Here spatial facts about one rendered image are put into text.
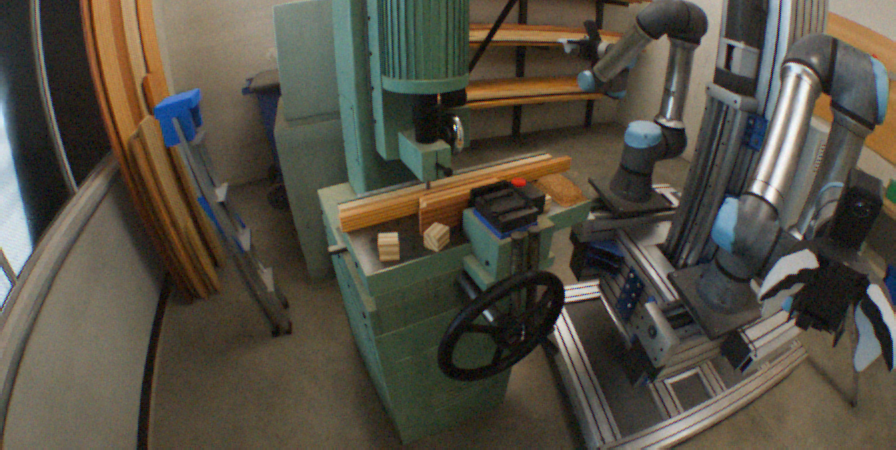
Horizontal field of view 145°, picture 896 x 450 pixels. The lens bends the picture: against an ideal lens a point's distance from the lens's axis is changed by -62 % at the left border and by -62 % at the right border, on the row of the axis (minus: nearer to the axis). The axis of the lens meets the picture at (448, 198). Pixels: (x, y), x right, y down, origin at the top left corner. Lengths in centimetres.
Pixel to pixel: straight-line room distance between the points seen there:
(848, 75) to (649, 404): 120
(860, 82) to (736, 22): 38
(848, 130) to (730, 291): 45
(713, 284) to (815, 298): 55
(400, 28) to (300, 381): 144
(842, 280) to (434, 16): 68
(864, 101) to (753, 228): 36
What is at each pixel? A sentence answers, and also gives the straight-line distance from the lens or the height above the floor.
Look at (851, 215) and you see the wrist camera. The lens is 39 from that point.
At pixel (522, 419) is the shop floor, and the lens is 153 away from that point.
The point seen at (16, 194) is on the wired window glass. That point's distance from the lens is 158.
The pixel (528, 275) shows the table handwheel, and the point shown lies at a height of 95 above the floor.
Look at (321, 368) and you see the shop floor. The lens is 170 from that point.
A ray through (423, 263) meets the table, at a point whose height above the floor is 89.
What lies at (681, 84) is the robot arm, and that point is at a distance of 123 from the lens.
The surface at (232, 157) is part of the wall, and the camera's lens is 328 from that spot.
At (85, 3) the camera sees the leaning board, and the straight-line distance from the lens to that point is 192.
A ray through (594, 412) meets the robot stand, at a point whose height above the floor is 23.
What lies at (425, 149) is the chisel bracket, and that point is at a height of 107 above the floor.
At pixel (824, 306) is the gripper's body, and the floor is 120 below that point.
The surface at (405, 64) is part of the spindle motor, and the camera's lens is 68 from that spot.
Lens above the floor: 138
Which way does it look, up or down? 31 degrees down
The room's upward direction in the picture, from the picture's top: straight up
